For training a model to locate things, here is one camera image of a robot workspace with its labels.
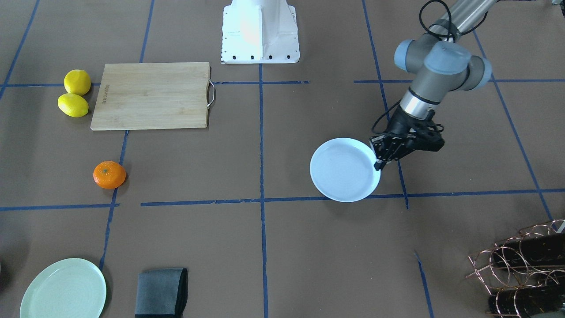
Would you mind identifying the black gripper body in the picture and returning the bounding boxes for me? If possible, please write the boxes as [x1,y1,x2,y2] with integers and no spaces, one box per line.
[370,104,420,162]

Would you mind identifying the light blue plate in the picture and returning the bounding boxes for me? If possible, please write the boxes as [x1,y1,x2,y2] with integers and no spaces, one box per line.
[309,138,381,203]

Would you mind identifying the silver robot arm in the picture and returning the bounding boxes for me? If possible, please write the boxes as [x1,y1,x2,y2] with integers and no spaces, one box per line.
[370,0,496,170]

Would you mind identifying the light green plate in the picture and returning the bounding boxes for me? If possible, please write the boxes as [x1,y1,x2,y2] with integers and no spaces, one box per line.
[19,258,107,318]

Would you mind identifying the dark wine bottle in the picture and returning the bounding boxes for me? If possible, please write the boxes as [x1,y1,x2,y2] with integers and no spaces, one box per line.
[488,284,565,318]
[492,233,565,269]

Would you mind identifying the wooden cutting board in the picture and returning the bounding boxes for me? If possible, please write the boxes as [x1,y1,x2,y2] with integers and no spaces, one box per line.
[90,62,215,131]

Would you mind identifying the grey folded cloth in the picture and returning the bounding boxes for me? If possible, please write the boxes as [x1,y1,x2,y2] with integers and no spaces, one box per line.
[135,268,189,318]

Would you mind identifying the orange fruit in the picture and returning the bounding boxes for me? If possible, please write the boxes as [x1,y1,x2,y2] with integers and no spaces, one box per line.
[93,161,127,189]

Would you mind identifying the lemon near board upper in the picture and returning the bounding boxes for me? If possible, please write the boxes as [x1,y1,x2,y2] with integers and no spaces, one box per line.
[63,70,91,96]

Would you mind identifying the lemon board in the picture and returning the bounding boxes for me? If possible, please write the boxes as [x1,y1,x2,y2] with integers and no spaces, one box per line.
[63,70,91,96]
[58,93,89,117]

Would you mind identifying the lemon near board lower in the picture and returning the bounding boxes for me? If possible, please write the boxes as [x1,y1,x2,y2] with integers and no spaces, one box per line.
[58,93,89,117]

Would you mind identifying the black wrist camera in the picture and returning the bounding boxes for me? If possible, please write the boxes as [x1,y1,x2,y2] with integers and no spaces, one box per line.
[407,121,445,152]

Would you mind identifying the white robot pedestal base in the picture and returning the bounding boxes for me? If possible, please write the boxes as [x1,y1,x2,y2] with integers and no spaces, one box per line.
[221,0,301,64]

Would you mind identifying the copper wire bottle rack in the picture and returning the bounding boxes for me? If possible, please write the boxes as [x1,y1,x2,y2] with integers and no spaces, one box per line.
[468,220,565,318]

